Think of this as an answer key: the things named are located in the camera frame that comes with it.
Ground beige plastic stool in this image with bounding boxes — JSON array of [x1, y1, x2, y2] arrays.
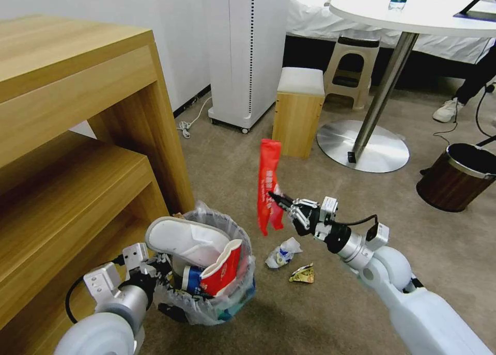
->
[[323, 33, 383, 111]]

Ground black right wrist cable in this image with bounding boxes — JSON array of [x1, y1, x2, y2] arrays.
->
[[340, 214, 379, 233]]

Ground dark wood trash bin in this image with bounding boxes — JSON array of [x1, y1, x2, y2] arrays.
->
[[416, 142, 496, 213]]

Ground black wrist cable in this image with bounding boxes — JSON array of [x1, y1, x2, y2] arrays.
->
[[340, 214, 379, 233], [65, 274, 87, 326]]

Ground bed with white sheet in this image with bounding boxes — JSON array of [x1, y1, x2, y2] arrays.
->
[[286, 0, 496, 91]]

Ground thin black floor cable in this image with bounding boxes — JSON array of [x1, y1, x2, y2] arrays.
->
[[433, 82, 496, 147]]

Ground yellow green snack wrapper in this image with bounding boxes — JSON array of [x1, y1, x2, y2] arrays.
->
[[288, 262, 316, 284]]

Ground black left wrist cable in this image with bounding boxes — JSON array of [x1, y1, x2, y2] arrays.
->
[[65, 274, 87, 326]]

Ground white air purifier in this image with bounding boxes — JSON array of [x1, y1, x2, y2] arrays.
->
[[201, 0, 292, 135]]

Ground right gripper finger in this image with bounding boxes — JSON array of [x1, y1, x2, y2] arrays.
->
[[275, 200, 312, 231], [268, 192, 321, 213]]

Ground person's leg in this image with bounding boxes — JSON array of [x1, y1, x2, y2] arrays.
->
[[454, 62, 496, 106]]

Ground person's white shoe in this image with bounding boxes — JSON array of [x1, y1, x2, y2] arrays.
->
[[432, 97, 466, 124]]

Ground black stand with dark tablet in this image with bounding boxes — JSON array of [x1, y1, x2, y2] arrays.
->
[[452, 0, 496, 22]]

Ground red plastic wrapper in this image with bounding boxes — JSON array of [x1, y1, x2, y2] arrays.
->
[[256, 138, 286, 238]]

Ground white slipper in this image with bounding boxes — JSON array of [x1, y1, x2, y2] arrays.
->
[[145, 216, 234, 269]]

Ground round white pedestal table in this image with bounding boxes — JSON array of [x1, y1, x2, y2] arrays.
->
[[316, 0, 496, 174]]

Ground trash bin with clear liner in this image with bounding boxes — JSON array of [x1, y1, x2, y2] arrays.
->
[[156, 199, 257, 328]]

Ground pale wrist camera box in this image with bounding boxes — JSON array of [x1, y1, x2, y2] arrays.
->
[[320, 196, 339, 221], [122, 242, 150, 270]]

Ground crumpled white blue wrapper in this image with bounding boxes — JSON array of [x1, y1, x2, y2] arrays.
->
[[265, 237, 304, 270]]

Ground white power cable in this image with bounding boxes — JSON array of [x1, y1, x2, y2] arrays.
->
[[176, 94, 213, 140]]

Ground wooden stool white cushion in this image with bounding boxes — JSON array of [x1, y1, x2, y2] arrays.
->
[[271, 66, 326, 160]]

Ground wooden desk with shelf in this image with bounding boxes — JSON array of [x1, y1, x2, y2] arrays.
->
[[0, 16, 196, 355]]

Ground red white paper cup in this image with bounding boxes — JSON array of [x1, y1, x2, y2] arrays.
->
[[199, 239, 243, 297]]

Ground blue white crushed can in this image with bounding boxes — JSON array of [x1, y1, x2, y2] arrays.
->
[[181, 265, 203, 295]]

